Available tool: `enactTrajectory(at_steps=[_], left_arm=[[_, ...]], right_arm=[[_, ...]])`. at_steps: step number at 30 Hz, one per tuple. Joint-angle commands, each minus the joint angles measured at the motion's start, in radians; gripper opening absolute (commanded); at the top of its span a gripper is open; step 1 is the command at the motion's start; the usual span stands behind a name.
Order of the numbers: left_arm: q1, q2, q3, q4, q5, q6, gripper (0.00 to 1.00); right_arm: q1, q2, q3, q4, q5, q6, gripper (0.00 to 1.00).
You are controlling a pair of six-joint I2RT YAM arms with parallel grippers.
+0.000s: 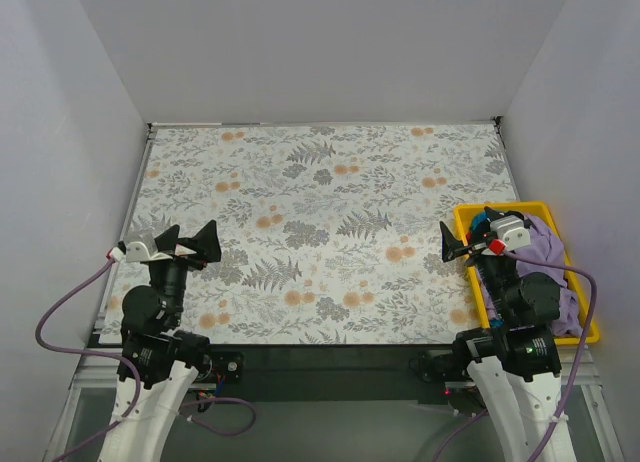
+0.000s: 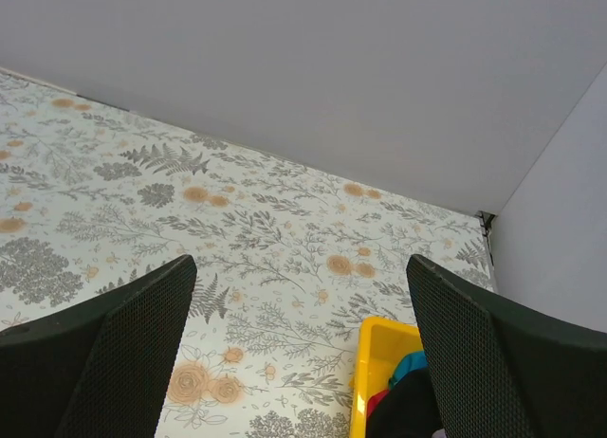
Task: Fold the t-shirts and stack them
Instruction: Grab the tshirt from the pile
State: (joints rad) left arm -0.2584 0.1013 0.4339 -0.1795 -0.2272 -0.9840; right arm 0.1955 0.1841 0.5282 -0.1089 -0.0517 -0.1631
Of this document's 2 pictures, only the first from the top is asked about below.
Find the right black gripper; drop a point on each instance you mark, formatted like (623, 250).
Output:
(480, 249)

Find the purple t shirt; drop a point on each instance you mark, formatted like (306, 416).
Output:
(547, 247)

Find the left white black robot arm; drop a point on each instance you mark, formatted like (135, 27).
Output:
(159, 362)

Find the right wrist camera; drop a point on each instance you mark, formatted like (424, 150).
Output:
(509, 233)

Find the floral table mat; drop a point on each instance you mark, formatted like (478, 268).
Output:
(329, 234)

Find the yellow plastic bin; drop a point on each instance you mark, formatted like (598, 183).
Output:
(463, 216)

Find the teal t shirt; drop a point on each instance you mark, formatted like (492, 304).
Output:
(477, 222)

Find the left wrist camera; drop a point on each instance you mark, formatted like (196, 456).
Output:
(137, 249)

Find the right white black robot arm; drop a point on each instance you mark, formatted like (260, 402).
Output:
(515, 365)

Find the aluminium frame rail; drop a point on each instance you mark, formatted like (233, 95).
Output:
(96, 373)

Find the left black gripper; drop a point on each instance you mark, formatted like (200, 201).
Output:
(180, 257)

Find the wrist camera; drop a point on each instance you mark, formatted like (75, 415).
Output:
(509, 233)
(137, 249)

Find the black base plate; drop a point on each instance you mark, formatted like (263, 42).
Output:
(305, 373)

